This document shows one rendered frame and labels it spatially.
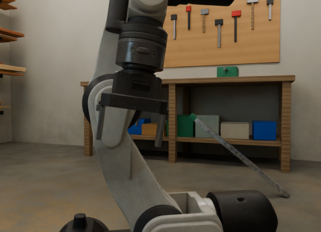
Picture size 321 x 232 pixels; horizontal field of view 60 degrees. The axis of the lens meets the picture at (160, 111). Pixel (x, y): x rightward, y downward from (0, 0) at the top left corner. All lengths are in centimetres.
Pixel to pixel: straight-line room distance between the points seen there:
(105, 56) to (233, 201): 51
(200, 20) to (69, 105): 216
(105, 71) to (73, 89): 349
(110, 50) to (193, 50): 276
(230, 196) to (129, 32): 53
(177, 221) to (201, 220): 6
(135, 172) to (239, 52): 274
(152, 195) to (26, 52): 425
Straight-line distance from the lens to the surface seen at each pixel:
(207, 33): 343
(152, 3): 49
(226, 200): 81
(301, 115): 331
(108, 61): 69
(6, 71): 431
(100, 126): 50
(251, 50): 332
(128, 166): 69
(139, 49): 48
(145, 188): 72
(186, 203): 90
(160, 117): 50
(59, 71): 434
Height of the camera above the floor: 61
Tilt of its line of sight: 2 degrees down
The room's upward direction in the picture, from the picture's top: straight up
